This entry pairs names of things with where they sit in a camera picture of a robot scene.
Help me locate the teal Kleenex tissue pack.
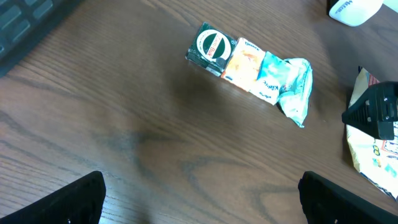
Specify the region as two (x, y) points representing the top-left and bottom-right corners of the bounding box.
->
(249, 52), (294, 105)

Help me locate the grey plastic mesh basket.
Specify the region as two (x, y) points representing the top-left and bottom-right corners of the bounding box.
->
(1, 0), (81, 77)

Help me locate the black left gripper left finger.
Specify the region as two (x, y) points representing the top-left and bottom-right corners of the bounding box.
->
(1, 171), (106, 224)

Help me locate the yellow wet wipes pack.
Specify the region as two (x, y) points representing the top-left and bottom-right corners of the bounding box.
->
(345, 67), (397, 200)

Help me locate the light green tissue pack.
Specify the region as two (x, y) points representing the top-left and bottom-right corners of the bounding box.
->
(278, 58), (313, 128)

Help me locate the white barcode scanner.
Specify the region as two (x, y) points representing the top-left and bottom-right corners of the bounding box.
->
(328, 0), (384, 27)

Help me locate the orange Kleenex tissue pack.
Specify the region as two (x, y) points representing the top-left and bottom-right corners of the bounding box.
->
(221, 37), (266, 91)

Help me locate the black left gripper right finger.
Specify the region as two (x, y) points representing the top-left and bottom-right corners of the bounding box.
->
(298, 171), (397, 224)

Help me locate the green Zam-Buk box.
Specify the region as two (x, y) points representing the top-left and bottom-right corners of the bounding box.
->
(185, 22), (237, 77)

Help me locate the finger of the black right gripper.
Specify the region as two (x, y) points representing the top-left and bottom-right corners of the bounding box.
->
(342, 81), (397, 140)

